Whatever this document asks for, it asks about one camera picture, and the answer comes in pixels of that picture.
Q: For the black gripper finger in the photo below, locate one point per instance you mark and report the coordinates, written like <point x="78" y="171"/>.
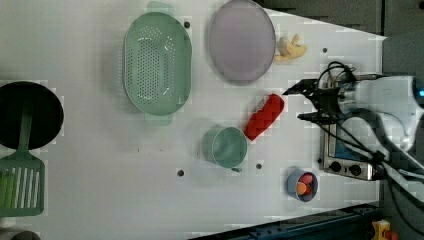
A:
<point x="314" y="116"/>
<point x="304" y="87"/>

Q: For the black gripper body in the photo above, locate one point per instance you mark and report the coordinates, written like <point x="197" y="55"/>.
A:
<point x="326" y="101"/>

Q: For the red plush ketchup bottle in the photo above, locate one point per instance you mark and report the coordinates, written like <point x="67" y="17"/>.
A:
<point x="263" y="118"/>

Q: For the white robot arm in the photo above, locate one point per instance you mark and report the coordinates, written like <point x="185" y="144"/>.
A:
<point x="390" y="105"/>

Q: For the yellow plush banana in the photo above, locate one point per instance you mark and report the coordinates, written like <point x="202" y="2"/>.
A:
<point x="289" y="49"/>

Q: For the blue cup with toys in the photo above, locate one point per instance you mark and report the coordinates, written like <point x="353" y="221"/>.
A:
<point x="302" y="185"/>

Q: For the purple round plate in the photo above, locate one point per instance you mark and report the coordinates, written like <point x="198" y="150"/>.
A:
<point x="242" y="41"/>

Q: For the green cup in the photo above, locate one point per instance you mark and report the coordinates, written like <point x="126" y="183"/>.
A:
<point x="226" y="147"/>

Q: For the yellow red toy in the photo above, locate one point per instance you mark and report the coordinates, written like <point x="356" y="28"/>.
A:
<point x="383" y="231"/>

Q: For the green perforated colander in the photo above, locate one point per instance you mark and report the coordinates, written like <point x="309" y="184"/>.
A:
<point x="157" y="61"/>

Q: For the black round pan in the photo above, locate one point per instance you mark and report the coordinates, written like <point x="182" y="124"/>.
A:
<point x="48" y="114"/>

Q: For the green slotted spatula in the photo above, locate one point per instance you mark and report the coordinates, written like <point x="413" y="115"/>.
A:
<point x="22" y="177"/>

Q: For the blue metal frame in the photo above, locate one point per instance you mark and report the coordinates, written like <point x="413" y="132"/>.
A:
<point x="350" y="223"/>

